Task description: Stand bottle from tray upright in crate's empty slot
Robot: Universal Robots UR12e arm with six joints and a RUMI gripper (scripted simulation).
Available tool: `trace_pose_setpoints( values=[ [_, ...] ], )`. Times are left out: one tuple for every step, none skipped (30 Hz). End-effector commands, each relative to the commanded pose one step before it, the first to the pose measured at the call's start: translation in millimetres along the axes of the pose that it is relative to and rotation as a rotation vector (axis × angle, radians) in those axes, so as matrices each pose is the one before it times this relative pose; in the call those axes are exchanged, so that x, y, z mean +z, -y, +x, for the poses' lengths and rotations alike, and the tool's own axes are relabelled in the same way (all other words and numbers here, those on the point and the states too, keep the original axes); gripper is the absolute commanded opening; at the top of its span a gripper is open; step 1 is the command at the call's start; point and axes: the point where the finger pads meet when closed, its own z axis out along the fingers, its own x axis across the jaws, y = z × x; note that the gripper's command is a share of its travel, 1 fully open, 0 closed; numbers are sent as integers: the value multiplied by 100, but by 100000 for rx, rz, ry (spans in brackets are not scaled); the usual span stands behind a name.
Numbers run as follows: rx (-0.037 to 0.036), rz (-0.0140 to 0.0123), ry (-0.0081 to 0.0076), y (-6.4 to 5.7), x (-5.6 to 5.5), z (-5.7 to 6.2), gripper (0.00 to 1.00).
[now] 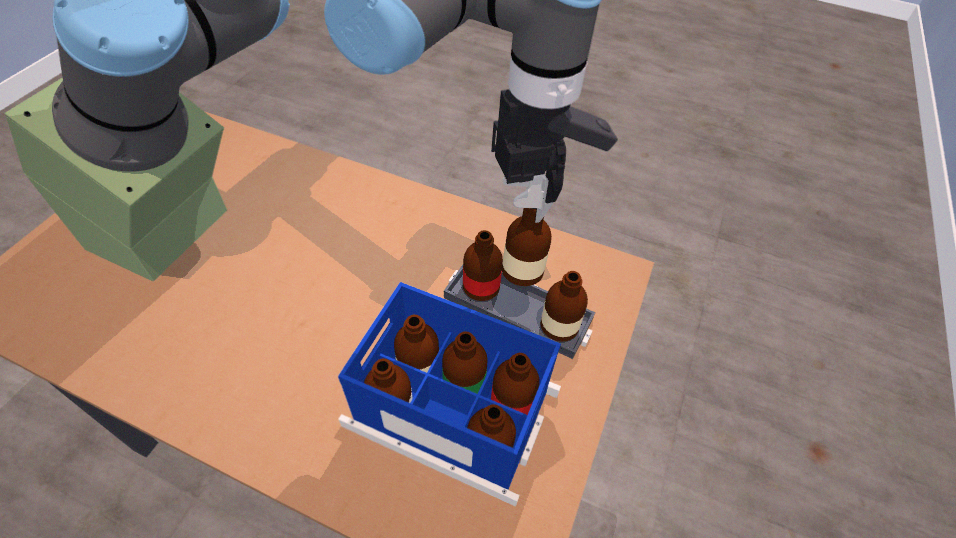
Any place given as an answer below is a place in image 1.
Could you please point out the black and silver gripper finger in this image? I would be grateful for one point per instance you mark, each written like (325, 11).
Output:
(543, 191)
(524, 184)

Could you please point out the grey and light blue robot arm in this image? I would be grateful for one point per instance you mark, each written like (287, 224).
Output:
(123, 61)

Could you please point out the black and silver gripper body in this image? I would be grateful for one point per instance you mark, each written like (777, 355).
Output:
(523, 142)

